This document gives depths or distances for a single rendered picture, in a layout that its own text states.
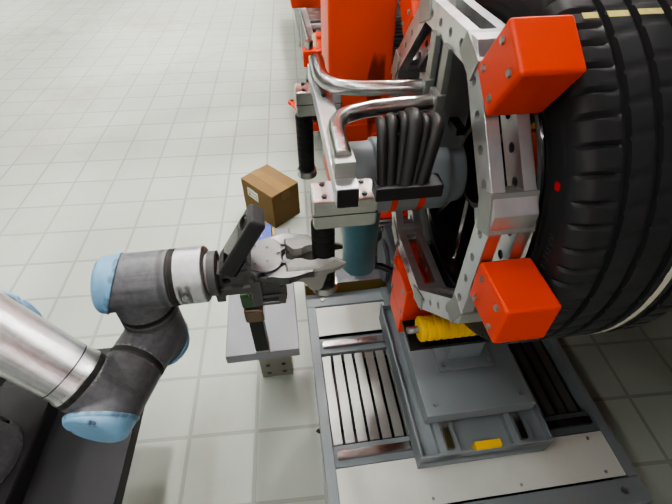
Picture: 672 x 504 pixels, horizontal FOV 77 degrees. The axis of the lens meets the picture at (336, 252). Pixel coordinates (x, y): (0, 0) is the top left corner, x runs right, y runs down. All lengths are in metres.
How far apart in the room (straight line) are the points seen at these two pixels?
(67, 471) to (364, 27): 1.20
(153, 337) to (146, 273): 0.12
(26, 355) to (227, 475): 0.84
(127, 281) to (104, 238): 1.50
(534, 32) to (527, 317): 0.33
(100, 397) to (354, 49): 0.89
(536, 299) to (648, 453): 1.12
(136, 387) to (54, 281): 1.40
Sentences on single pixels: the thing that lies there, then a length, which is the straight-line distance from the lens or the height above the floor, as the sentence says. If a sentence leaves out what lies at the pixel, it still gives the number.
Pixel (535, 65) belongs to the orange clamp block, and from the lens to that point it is 0.52.
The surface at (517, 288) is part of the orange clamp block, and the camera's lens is 0.60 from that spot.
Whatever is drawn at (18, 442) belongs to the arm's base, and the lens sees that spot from 1.21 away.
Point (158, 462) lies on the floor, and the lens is 1.47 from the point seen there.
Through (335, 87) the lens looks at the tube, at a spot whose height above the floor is 1.00.
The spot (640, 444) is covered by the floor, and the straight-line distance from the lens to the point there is 1.67.
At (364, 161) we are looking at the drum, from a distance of 0.74.
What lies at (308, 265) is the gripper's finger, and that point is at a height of 0.83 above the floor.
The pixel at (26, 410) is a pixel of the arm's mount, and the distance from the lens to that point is 1.28.
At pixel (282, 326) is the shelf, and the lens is 1.05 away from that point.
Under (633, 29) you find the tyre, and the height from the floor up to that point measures 1.14.
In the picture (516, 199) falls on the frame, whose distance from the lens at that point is 0.58.
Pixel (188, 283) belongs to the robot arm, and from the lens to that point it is 0.66.
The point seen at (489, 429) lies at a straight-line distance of 1.32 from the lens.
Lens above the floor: 1.30
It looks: 45 degrees down
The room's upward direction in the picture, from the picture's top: straight up
